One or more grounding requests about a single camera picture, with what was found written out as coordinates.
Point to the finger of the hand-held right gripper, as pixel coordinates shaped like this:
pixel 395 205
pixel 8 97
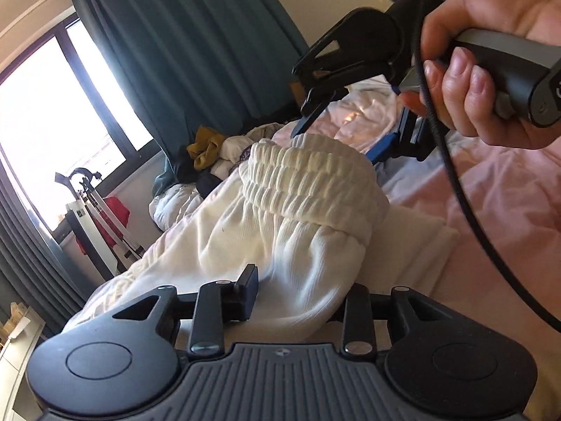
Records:
pixel 381 149
pixel 309 120

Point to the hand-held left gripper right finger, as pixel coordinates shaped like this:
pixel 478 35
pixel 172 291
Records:
pixel 357 302

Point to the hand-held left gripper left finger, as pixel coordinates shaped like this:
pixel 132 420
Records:
pixel 252 291

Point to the white elastic-waist pants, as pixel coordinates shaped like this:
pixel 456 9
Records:
pixel 263 228

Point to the cream striped-trim sweater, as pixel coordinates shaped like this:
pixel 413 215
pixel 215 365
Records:
pixel 420 237

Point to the person's right hand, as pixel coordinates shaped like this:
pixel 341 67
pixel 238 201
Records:
pixel 495 4

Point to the white printed cloth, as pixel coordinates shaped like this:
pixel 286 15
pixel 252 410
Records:
pixel 232 144

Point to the yellow cloth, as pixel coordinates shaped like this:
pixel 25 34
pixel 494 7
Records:
pixel 206 147

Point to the white duvet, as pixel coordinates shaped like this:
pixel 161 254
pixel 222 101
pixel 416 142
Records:
pixel 175 201

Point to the dark cloth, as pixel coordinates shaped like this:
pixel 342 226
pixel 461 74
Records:
pixel 206 182

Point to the pink bed sheet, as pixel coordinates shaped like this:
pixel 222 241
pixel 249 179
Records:
pixel 504 193

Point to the teal curtain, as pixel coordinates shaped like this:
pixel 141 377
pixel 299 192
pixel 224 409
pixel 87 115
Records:
pixel 197 44

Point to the red cloth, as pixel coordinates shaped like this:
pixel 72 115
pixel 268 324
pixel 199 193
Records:
pixel 116 219

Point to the white folding rack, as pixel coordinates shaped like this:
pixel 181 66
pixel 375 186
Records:
pixel 79 223

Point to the grey curtain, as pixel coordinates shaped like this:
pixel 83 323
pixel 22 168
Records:
pixel 26 250

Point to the pale side cabinet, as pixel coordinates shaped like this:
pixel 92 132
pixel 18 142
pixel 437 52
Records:
pixel 17 337

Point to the window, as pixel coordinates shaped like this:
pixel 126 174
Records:
pixel 52 118

